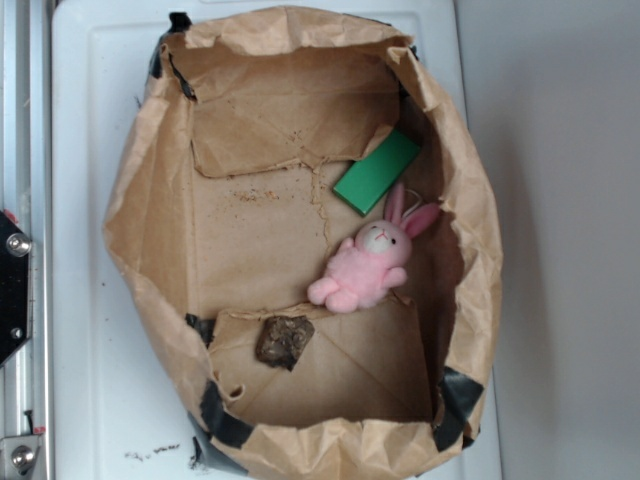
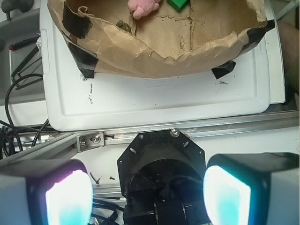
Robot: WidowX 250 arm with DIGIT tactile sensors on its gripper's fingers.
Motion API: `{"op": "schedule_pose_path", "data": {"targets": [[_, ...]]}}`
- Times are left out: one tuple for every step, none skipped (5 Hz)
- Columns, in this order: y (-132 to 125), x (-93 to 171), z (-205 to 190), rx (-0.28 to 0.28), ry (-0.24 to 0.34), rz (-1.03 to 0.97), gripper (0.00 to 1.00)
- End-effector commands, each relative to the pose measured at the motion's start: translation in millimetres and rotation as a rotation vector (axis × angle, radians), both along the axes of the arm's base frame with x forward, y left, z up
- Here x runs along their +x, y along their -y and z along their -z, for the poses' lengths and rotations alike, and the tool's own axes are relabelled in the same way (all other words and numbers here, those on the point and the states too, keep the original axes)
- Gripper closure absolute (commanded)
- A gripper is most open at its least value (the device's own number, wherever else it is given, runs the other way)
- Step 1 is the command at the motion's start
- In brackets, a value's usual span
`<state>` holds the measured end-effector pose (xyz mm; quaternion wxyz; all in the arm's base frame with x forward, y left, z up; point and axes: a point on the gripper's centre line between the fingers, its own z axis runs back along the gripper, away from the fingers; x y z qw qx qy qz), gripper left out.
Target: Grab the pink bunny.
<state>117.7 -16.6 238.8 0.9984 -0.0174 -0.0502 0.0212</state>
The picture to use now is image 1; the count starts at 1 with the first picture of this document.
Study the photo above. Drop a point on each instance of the pink plush bunny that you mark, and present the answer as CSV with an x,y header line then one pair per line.
x,y
364,268

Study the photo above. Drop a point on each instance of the green rectangular block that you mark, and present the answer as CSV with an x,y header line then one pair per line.
x,y
369,179

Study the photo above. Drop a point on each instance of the white plastic tray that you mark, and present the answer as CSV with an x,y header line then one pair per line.
x,y
117,414

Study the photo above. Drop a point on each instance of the black mounting bracket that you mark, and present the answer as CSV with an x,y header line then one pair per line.
x,y
15,288

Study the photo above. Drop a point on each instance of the aluminium frame rail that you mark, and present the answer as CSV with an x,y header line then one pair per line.
x,y
26,380

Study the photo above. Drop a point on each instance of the silver corner bracket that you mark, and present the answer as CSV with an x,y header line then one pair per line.
x,y
19,457

